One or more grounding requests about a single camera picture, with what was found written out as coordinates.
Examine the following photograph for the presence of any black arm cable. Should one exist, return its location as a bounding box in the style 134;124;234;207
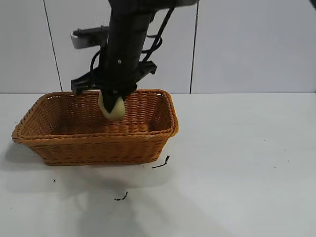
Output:
141;7;175;65

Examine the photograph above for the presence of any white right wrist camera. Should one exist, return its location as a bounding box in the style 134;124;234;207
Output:
71;26;110;49

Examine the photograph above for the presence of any yellow-green apple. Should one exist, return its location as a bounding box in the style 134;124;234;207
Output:
98;90;126;121

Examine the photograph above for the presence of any short black thread scrap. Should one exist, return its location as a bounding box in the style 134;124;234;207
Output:
114;191;129;201

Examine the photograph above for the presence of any brown woven wicker basket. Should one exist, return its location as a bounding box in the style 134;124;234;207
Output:
11;89;179;166

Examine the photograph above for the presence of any long black thread scrap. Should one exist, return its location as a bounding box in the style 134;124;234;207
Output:
151;155;170;169

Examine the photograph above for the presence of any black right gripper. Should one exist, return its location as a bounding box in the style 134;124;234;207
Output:
71;48;158;114

